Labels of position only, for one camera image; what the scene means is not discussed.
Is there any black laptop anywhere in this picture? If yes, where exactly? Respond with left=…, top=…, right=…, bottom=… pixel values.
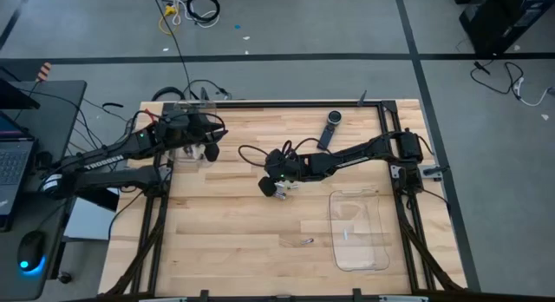
left=0, top=112, right=36, bottom=233

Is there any black computer mouse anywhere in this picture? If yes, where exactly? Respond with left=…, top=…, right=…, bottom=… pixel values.
left=16, top=230, right=48, bottom=275

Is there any yellow floor cable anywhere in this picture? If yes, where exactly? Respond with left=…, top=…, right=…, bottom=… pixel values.
left=158, top=4, right=181, bottom=36

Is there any grey desk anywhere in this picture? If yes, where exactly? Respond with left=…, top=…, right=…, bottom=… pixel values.
left=0, top=79, right=88, bottom=302

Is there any black grey handheld camera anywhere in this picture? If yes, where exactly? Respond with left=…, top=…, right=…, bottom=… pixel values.
left=316, top=109, right=343, bottom=152

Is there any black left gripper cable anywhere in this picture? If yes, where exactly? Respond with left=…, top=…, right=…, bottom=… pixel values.
left=125, top=109, right=153, bottom=136

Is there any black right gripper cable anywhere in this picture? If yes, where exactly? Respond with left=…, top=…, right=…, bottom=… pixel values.
left=237, top=136, right=324, bottom=169

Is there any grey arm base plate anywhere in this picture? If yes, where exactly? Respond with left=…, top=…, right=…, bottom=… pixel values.
left=388, top=164, right=451, bottom=182

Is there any black cable with connector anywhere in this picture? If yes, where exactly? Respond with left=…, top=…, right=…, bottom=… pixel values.
left=188, top=78, right=233, bottom=102

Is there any orange black striped piece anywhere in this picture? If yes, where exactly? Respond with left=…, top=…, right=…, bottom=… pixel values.
left=35, top=62, right=53, bottom=82

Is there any thin black floor cable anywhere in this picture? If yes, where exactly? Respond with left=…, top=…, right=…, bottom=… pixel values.
left=469, top=60, right=526, bottom=95

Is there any black flat desk monitor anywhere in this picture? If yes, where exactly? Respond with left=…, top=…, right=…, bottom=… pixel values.
left=0, top=77, right=42, bottom=111

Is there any thick black cable loop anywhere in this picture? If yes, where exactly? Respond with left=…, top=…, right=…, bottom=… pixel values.
left=150, top=85, right=188, bottom=102

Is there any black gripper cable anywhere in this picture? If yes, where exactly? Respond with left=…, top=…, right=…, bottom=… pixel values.
left=237, top=136, right=324, bottom=169
left=125, top=109, right=153, bottom=136

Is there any large black equipment case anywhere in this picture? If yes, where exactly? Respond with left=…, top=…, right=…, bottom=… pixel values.
left=458, top=0, right=555, bottom=56

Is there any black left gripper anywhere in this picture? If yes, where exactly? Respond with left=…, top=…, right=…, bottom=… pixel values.
left=162, top=109, right=228, bottom=162

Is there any black aluminium table frame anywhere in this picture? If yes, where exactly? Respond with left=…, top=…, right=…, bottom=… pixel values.
left=103, top=98, right=468, bottom=302

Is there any long black floor cable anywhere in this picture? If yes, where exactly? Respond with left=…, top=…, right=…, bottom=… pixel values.
left=149, top=0, right=192, bottom=87

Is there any black coiled floor cable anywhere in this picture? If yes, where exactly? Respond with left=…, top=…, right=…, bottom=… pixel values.
left=185, top=0, right=221, bottom=24

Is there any white floor cable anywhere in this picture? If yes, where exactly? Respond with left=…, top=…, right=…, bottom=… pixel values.
left=171, top=0, right=218, bottom=30
left=513, top=75, right=555, bottom=108

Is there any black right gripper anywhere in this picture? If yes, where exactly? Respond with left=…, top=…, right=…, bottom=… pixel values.
left=258, top=148, right=304, bottom=199

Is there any white grey box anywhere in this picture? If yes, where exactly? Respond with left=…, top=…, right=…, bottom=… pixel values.
left=62, top=196, right=121, bottom=242

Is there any clear plastic tray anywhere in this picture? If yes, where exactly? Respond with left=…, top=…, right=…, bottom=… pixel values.
left=328, top=188, right=391, bottom=272
left=172, top=100, right=218, bottom=169

